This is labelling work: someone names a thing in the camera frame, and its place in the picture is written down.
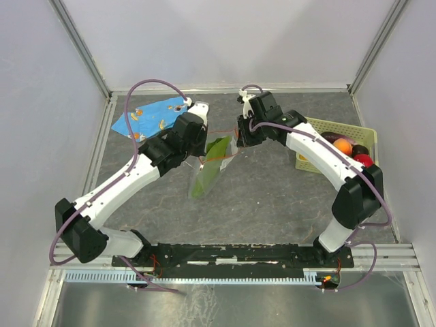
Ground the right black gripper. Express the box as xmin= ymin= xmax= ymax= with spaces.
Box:
xmin=236 ymin=112 xmax=267 ymax=148

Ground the green leaf vegetable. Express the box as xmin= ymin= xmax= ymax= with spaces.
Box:
xmin=189 ymin=135 xmax=233 ymax=199

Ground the clear zip top bag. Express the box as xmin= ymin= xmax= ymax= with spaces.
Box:
xmin=188 ymin=128 xmax=240 ymax=199

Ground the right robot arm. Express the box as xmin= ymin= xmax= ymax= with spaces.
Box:
xmin=237 ymin=89 xmax=385 ymax=266

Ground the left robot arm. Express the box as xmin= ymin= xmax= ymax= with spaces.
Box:
xmin=54 ymin=108 xmax=208 ymax=266

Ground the blue patterned cloth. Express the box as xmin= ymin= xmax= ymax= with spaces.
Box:
xmin=111 ymin=96 xmax=188 ymax=144

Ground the dark purple eggplant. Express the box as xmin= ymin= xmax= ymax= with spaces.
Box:
xmin=321 ymin=131 xmax=357 ymax=146

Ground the orange peach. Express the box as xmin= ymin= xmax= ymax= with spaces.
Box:
xmin=333 ymin=138 xmax=352 ymax=157

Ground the red apple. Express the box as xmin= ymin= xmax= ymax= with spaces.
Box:
xmin=353 ymin=153 xmax=374 ymax=168

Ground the pale green plastic basket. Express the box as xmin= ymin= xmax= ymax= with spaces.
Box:
xmin=307 ymin=118 xmax=379 ymax=165

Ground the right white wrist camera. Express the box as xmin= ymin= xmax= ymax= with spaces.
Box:
xmin=237 ymin=89 xmax=255 ymax=119

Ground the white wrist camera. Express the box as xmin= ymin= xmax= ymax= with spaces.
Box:
xmin=187 ymin=102 xmax=209 ymax=125
xmin=237 ymin=89 xmax=255 ymax=119

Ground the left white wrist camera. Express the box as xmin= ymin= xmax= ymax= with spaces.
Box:
xmin=187 ymin=102 xmax=209 ymax=125

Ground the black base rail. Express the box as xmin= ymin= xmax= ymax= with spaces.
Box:
xmin=129 ymin=243 xmax=354 ymax=278

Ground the light blue cable duct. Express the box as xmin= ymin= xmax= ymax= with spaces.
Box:
xmin=64 ymin=269 xmax=321 ymax=286

